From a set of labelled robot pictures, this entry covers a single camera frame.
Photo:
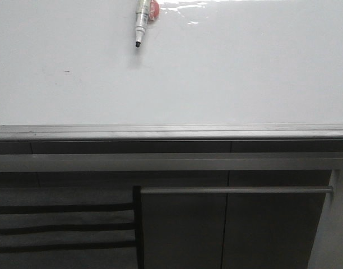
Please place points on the white whiteboard marker pen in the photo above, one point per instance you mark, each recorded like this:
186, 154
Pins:
142, 18

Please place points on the grey whiteboard stand frame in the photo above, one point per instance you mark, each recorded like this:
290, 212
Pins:
328, 248

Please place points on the white whiteboard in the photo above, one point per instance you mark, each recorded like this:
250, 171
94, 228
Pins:
209, 70

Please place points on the black slatted chair back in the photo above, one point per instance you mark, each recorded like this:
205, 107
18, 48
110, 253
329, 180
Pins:
70, 228

